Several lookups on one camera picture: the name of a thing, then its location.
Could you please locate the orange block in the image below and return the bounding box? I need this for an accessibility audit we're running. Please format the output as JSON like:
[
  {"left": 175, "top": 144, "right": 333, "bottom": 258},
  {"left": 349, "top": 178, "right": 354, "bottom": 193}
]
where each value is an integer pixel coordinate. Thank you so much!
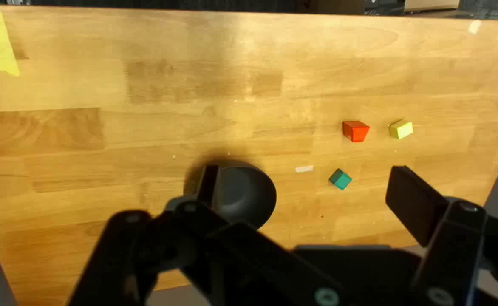
[{"left": 342, "top": 120, "right": 369, "bottom": 142}]

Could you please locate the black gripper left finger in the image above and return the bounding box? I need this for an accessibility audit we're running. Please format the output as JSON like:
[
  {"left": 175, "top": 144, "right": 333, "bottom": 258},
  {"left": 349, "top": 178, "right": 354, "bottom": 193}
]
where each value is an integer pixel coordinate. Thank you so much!
[{"left": 68, "top": 195, "right": 340, "bottom": 306}]

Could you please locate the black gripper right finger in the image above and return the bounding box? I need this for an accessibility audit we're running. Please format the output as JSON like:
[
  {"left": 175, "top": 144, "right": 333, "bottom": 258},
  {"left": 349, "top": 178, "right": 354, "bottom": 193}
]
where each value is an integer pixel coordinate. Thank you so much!
[{"left": 386, "top": 166, "right": 488, "bottom": 306}]

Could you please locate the black bowl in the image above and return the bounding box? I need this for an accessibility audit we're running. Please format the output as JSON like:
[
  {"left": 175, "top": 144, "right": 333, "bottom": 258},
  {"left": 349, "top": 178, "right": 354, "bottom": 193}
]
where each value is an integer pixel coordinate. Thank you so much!
[{"left": 184, "top": 159, "right": 277, "bottom": 229}]

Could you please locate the yellow tape strip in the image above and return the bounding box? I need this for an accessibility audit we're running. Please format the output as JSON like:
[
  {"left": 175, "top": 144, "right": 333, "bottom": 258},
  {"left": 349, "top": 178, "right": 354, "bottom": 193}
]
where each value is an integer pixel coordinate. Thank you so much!
[{"left": 0, "top": 11, "right": 21, "bottom": 76}]

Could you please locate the green block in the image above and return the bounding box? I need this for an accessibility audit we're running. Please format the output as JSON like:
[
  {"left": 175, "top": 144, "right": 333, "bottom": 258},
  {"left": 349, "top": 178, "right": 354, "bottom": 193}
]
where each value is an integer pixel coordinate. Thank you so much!
[{"left": 330, "top": 168, "right": 352, "bottom": 190}]

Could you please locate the yellow block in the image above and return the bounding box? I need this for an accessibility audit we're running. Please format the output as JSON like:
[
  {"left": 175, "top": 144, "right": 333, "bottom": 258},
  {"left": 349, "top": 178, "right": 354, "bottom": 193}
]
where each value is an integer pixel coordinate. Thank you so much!
[{"left": 389, "top": 119, "right": 413, "bottom": 139}]

